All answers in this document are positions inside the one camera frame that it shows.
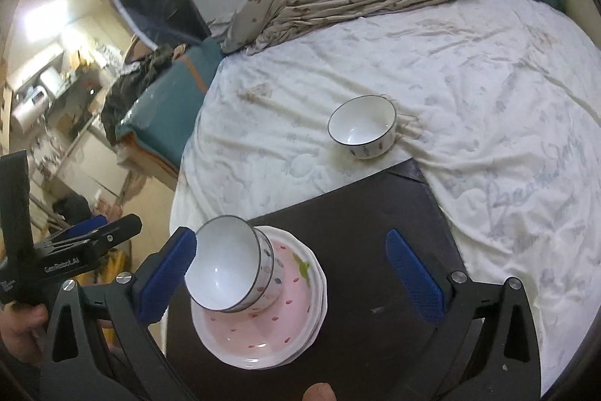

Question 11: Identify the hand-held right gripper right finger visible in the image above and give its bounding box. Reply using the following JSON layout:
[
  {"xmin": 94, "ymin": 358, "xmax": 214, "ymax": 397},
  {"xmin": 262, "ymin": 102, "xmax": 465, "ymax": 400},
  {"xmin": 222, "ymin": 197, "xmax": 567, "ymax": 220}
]
[{"xmin": 386, "ymin": 229, "xmax": 543, "ymax": 401}]

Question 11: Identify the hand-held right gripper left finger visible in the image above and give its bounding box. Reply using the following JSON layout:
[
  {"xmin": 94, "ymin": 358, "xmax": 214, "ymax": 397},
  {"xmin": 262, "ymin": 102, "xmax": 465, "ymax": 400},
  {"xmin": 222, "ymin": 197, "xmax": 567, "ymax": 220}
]
[{"xmin": 40, "ymin": 226, "xmax": 198, "ymax": 401}]

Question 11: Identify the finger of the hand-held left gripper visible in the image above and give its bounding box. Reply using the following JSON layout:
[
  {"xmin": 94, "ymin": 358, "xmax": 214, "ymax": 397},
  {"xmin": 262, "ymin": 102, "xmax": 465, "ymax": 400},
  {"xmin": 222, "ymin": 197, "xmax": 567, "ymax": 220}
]
[
  {"xmin": 47, "ymin": 214, "xmax": 109, "ymax": 242},
  {"xmin": 44, "ymin": 214, "xmax": 142, "ymax": 254}
]

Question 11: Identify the person's left hand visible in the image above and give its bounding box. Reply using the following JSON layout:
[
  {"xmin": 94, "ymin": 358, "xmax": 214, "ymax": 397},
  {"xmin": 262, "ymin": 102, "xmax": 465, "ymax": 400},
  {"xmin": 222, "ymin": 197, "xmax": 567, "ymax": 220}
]
[{"xmin": 0, "ymin": 302, "xmax": 51, "ymax": 365}]

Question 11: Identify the black garment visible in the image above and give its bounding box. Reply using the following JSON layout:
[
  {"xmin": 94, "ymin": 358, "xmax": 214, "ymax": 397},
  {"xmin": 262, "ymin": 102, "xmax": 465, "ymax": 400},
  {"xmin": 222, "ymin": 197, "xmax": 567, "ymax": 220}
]
[{"xmin": 51, "ymin": 193, "xmax": 94, "ymax": 224}]

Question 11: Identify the yellow wooden chair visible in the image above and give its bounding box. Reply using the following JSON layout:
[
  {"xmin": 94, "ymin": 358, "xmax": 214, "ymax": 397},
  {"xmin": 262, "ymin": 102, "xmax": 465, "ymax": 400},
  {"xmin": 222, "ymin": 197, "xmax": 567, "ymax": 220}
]
[{"xmin": 91, "ymin": 248, "xmax": 128, "ymax": 289}]

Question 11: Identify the black board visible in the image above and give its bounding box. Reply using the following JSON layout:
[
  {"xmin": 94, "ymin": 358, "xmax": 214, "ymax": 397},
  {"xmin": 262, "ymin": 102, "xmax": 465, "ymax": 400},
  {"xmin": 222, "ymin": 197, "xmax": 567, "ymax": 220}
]
[{"xmin": 162, "ymin": 157, "xmax": 470, "ymax": 401}]

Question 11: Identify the white kitchen appliance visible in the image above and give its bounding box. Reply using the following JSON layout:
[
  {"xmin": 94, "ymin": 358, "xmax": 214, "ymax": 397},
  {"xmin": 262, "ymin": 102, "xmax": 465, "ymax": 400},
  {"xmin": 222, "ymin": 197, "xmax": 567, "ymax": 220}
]
[{"xmin": 10, "ymin": 83, "xmax": 51, "ymax": 135}]

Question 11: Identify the dark clothes pile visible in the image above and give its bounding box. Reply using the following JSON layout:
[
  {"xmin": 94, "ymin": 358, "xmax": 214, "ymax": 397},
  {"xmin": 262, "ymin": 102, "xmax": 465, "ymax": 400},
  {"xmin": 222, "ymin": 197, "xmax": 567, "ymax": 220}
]
[{"xmin": 100, "ymin": 44, "xmax": 189, "ymax": 145}]

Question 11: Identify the person's toe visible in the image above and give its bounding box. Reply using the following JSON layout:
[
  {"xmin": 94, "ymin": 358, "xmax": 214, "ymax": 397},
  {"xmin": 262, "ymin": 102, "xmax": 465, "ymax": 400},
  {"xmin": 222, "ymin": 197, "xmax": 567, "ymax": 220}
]
[{"xmin": 303, "ymin": 383, "xmax": 337, "ymax": 401}]

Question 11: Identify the white bed sheet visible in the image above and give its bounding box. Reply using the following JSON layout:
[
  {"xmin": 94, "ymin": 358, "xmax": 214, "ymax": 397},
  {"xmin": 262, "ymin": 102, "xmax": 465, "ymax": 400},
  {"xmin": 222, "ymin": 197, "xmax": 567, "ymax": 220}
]
[{"xmin": 169, "ymin": 0, "xmax": 598, "ymax": 397}]

